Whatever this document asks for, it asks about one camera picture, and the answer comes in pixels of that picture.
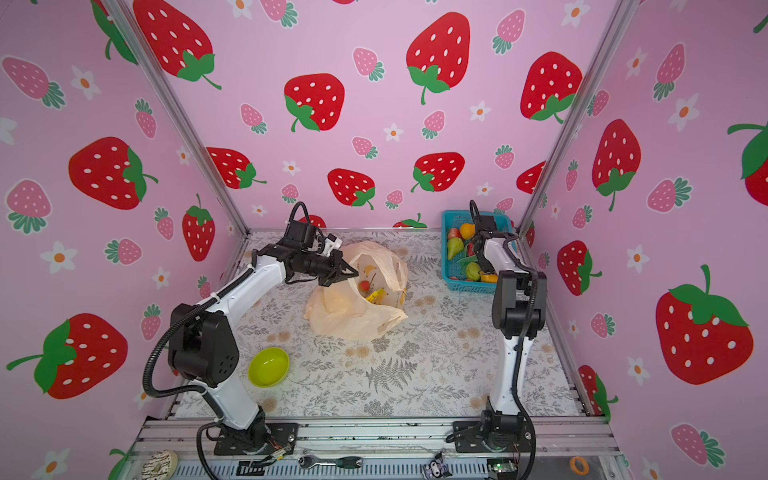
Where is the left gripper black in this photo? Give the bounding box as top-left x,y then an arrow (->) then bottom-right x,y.
301,251 -> 359,286

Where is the yellow fake banana bunch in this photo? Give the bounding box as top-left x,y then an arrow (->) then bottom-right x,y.
366,288 -> 388,305

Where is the translucent beige plastic bag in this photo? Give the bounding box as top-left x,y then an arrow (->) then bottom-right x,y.
304,241 -> 409,340

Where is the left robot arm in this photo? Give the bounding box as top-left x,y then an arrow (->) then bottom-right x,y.
142,220 -> 358,453

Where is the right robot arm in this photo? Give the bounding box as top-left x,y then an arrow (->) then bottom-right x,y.
471,210 -> 546,451

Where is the orange yellow fake mango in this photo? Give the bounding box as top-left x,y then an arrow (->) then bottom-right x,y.
459,223 -> 476,240

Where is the green fake pear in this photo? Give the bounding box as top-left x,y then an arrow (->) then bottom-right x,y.
446,237 -> 465,261

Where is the teal plastic basket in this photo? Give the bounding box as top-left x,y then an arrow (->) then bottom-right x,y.
441,210 -> 496,294

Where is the lime green bowl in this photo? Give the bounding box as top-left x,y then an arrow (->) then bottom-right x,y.
247,347 -> 291,389

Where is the white sprinkled donut toy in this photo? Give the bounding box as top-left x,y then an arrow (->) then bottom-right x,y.
139,450 -> 179,480

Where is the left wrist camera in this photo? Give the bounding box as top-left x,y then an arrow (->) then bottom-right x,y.
321,234 -> 343,256

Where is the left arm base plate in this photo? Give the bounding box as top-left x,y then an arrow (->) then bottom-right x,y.
214,423 -> 299,456

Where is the ratchet screwdriver green handle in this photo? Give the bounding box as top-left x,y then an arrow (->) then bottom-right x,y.
298,454 -> 364,470

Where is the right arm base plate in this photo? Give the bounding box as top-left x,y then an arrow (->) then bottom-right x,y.
449,421 -> 533,454

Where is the aluminium frame rail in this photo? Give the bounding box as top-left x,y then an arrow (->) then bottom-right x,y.
128,415 -> 619,480

